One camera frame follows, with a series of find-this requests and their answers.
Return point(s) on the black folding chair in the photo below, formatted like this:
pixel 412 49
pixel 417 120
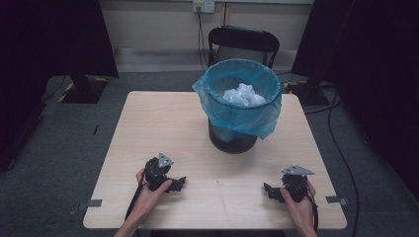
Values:
pixel 243 41

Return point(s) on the person's left hand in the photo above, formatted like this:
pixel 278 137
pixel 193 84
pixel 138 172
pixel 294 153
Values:
pixel 148 199

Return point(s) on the white crumpled paper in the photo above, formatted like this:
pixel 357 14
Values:
pixel 243 94

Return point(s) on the black stand base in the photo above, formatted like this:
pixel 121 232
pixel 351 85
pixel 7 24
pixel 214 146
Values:
pixel 308 94
pixel 85 90

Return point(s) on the black trash bin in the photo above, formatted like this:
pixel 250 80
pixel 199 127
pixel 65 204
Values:
pixel 230 138

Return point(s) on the blue plastic trash bag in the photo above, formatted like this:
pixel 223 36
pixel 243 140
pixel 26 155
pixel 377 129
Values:
pixel 240 112

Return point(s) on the dark curtain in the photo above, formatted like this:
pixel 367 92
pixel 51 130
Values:
pixel 372 65
pixel 49 49

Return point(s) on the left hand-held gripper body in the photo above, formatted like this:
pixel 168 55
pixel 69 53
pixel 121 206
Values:
pixel 157 173

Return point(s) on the person's right hand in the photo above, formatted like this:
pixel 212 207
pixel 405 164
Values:
pixel 299 210

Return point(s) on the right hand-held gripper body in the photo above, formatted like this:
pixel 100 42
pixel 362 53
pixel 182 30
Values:
pixel 296 184

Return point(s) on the white wall socket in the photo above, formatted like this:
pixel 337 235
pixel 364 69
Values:
pixel 203 6

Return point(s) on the grey tape strip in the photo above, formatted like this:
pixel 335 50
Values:
pixel 94 202
pixel 336 199

